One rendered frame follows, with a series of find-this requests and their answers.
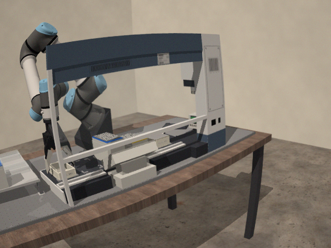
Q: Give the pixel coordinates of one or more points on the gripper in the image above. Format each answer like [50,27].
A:
[48,144]

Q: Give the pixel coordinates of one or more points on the yellow tip rack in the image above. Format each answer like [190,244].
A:
[136,143]

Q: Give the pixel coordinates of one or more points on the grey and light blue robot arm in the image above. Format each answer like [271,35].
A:
[44,34]

